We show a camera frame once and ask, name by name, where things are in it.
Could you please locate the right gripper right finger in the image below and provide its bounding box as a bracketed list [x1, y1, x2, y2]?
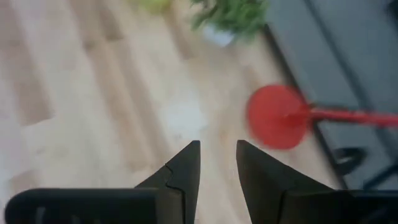
[236, 139, 398, 224]

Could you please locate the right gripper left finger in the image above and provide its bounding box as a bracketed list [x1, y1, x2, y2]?
[4, 140, 201, 224]

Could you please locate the yellow translucent plastic bin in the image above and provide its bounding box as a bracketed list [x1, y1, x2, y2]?
[133, 0, 174, 14]

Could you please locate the green plant in white pot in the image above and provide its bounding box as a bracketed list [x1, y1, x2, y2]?
[188, 0, 271, 48]

